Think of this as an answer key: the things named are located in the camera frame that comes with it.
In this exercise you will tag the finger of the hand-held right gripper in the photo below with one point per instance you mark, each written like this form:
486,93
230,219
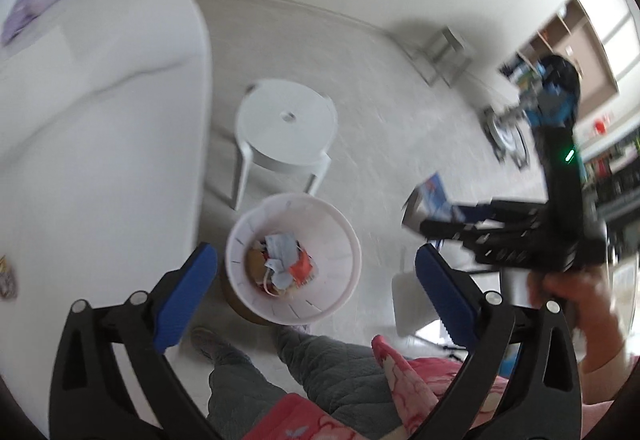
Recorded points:
515,250
500,217

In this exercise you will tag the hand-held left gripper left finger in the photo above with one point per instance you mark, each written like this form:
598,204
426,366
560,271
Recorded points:
185,295

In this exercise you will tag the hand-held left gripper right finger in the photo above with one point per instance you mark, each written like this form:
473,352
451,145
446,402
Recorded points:
442,292

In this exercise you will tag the blue printed paper box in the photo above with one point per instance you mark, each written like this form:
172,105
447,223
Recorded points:
430,200

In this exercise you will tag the white waste bin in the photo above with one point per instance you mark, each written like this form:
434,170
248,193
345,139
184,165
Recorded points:
330,240

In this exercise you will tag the person's right forearm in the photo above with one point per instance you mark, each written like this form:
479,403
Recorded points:
612,400

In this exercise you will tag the person's right hand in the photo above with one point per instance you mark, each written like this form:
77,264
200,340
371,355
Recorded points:
590,310

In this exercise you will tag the brown round base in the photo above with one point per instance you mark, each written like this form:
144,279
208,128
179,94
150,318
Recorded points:
235,300

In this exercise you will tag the grey slipper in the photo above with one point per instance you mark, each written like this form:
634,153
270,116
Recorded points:
210,342

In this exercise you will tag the stocked goods shelf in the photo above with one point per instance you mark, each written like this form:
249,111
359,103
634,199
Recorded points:
617,175

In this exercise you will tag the pink patterned garment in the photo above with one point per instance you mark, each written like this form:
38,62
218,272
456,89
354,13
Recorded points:
415,390

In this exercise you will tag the light blue face mask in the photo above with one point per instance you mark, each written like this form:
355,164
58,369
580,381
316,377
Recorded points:
280,255

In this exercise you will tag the orange wrapper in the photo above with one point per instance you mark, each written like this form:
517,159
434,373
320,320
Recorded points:
302,267

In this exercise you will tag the grey quilted pants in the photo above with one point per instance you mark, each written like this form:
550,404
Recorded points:
325,375

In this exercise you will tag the brown alcove shelf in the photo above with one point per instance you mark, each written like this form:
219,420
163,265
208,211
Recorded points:
580,40

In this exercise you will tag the grey metal stool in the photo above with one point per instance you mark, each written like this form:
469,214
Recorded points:
445,53

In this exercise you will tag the brown printed packet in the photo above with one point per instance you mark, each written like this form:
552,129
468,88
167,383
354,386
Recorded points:
7,277

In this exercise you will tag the white table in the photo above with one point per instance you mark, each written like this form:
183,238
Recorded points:
100,120

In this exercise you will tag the white plastic stool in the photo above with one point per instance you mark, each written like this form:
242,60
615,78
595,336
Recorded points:
287,120

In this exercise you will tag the metal wheeled frame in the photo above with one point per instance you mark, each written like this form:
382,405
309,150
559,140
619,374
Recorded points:
505,133

